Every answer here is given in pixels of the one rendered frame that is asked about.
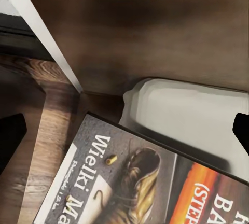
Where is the hardback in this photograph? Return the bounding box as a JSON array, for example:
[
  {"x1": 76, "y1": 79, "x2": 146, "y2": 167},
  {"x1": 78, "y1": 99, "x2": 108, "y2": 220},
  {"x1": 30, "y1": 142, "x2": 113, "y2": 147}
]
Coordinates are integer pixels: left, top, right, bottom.
[{"x1": 33, "y1": 111, "x2": 249, "y2": 224}]

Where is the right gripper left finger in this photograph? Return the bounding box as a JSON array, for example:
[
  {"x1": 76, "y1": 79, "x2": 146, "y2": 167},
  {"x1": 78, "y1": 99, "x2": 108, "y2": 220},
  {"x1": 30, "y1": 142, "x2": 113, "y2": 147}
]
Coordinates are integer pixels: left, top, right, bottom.
[{"x1": 0, "y1": 113, "x2": 27, "y2": 175}]

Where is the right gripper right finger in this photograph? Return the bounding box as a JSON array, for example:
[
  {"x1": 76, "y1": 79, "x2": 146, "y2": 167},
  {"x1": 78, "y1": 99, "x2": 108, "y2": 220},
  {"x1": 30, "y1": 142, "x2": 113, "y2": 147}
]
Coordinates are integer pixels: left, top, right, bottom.
[{"x1": 232, "y1": 113, "x2": 249, "y2": 155}]

